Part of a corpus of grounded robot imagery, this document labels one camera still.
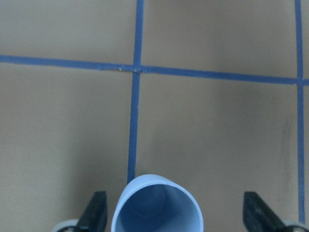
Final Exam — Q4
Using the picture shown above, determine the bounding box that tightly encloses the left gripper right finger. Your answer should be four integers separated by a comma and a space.
243, 191, 286, 232

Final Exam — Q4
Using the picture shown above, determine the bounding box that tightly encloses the light blue plastic cup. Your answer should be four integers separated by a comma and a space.
111, 174, 204, 232

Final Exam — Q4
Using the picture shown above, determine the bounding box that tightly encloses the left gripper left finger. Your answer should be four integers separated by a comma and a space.
75, 191, 108, 232

